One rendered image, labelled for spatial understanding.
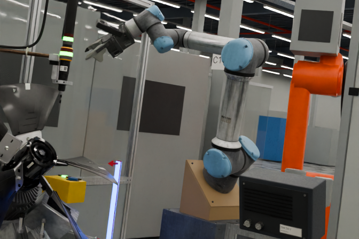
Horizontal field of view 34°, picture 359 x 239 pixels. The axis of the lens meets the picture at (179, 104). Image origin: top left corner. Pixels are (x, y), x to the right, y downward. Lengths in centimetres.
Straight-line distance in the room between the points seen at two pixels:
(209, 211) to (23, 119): 80
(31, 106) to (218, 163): 72
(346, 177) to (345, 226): 27
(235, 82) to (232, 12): 669
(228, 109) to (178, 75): 426
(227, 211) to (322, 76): 346
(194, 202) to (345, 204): 122
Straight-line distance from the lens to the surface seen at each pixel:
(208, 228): 232
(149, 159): 625
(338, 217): 342
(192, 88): 658
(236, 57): 212
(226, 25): 883
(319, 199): 189
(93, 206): 331
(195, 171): 242
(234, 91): 217
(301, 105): 580
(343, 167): 338
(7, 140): 197
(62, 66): 204
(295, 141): 583
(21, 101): 216
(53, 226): 213
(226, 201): 242
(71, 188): 246
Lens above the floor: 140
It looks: 1 degrees up
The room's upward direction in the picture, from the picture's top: 7 degrees clockwise
